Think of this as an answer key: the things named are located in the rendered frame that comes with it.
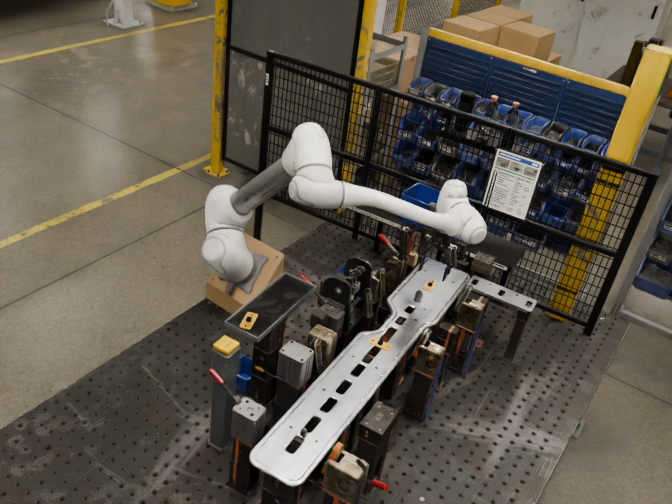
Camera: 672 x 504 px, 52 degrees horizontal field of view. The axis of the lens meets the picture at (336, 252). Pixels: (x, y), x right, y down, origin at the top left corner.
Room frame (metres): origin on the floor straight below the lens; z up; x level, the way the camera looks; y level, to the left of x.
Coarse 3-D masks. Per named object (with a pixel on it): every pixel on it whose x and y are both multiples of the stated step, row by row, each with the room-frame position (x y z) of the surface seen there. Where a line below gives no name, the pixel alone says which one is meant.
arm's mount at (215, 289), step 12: (252, 240) 2.56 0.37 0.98; (264, 252) 2.50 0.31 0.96; (276, 252) 2.49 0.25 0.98; (276, 264) 2.44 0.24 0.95; (216, 276) 2.47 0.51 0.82; (264, 276) 2.42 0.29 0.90; (276, 276) 2.44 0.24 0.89; (216, 288) 2.43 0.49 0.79; (216, 300) 2.42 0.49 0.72; (228, 300) 2.39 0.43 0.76; (240, 300) 2.36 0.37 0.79
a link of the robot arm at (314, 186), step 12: (300, 168) 2.20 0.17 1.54; (312, 168) 2.19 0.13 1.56; (324, 168) 2.20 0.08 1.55; (300, 180) 2.15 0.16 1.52; (312, 180) 2.15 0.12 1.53; (324, 180) 2.17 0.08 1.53; (336, 180) 2.22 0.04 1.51; (300, 192) 2.12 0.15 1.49; (312, 192) 2.12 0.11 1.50; (324, 192) 2.14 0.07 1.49; (336, 192) 2.16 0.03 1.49; (312, 204) 2.13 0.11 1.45; (324, 204) 2.14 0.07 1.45; (336, 204) 2.15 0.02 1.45
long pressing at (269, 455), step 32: (416, 288) 2.35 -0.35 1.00; (448, 288) 2.39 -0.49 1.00; (352, 352) 1.90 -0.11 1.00; (384, 352) 1.92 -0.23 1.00; (320, 384) 1.71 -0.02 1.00; (352, 384) 1.73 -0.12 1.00; (288, 416) 1.55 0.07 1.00; (320, 416) 1.57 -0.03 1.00; (352, 416) 1.59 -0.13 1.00; (256, 448) 1.40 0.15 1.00; (320, 448) 1.44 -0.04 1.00; (288, 480) 1.31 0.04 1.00
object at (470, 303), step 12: (468, 300) 2.28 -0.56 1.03; (468, 312) 2.23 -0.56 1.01; (480, 312) 2.21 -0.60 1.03; (456, 324) 2.24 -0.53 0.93; (468, 324) 2.22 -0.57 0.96; (480, 324) 2.25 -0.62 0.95; (468, 336) 2.23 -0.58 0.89; (456, 348) 2.23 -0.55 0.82; (468, 348) 2.24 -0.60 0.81; (456, 360) 2.22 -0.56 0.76; (468, 360) 2.22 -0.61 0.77; (456, 372) 2.21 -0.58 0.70
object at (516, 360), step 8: (528, 304) 2.38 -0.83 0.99; (520, 312) 2.35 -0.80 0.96; (528, 312) 2.33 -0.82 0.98; (520, 320) 2.35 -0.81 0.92; (520, 328) 2.34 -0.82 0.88; (512, 336) 2.35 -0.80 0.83; (520, 336) 2.34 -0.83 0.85; (512, 344) 2.35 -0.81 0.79; (504, 352) 2.39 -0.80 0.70; (512, 352) 2.34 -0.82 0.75; (504, 360) 2.34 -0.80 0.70; (512, 360) 2.33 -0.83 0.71; (520, 360) 2.35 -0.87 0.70
